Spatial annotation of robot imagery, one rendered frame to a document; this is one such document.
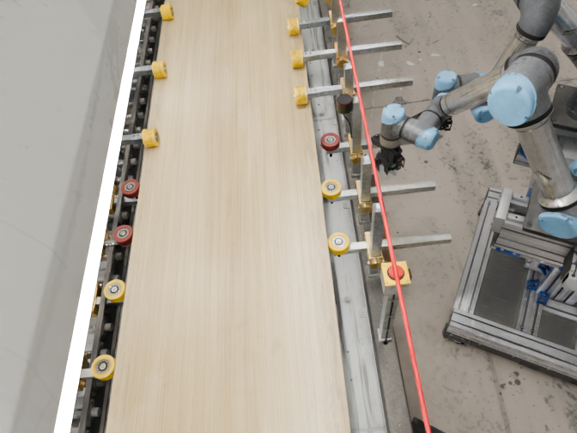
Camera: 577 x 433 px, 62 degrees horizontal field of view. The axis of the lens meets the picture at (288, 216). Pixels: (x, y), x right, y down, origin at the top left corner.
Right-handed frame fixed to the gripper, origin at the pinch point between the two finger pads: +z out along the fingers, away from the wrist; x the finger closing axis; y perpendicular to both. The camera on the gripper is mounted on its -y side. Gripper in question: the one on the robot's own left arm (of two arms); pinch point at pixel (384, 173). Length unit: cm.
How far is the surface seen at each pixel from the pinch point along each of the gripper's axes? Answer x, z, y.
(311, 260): -40.9, 4.2, 20.1
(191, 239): -78, 4, -9
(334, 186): -18.8, 3.9, -5.5
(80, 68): -68, -141, 84
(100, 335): -121, 11, 10
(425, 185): 15.1, 8.8, 7.4
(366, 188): -9.9, -0.6, 3.9
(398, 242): -7.8, 8.3, 25.7
